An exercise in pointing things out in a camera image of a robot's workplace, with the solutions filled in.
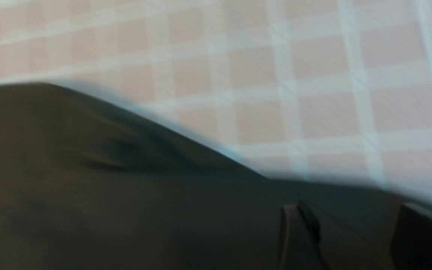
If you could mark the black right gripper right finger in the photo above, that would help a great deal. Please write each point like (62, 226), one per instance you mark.
(411, 244)

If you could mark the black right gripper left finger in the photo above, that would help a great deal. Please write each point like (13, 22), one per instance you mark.
(299, 239)

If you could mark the dark gray long-sleeve top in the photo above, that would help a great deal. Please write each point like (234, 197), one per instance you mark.
(87, 185)

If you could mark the pink checkered tablecloth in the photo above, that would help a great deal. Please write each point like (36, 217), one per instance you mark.
(314, 87)

